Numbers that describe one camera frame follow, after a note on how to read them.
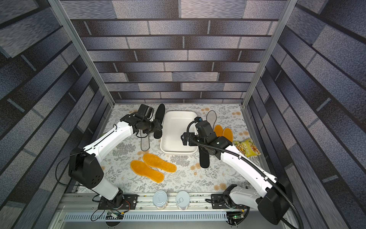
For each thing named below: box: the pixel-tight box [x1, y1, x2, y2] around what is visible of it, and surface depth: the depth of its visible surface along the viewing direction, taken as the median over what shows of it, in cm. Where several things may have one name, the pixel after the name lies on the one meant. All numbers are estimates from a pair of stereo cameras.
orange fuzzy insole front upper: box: [142, 153, 177, 173], surface depth 89 cm
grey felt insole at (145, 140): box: [139, 129, 151, 151], surface depth 97 cm
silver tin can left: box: [152, 190, 169, 210], surface depth 72 cm
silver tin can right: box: [175, 190, 191, 211], surface depth 71 cm
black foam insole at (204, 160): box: [198, 145, 210, 169], surface depth 90 cm
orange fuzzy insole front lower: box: [130, 159, 165, 184], surface depth 86 cm
